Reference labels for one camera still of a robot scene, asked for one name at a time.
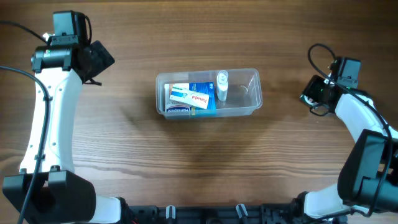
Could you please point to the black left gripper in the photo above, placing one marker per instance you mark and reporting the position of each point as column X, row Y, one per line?
column 101, row 58

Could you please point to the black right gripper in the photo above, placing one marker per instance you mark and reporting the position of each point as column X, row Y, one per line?
column 313, row 94

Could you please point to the white Hansaplast plaster box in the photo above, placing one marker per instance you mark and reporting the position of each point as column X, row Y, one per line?
column 173, row 106

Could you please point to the white Panadol caplets box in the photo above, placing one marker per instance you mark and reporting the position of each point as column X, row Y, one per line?
column 192, row 98

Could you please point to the white dropper bottle clear cap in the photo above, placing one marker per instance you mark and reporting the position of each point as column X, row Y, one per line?
column 222, row 85

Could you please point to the blue VapoDrops box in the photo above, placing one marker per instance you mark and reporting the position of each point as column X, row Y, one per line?
column 206, row 88

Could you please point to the green balm box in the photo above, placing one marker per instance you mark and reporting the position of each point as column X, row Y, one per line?
column 309, row 100

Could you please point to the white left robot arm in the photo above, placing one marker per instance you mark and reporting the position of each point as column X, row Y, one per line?
column 46, row 189

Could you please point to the clear plastic container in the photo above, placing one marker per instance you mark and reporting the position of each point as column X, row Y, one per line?
column 244, row 92

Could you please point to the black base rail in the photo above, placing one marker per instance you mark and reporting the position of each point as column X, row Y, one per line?
column 238, row 214

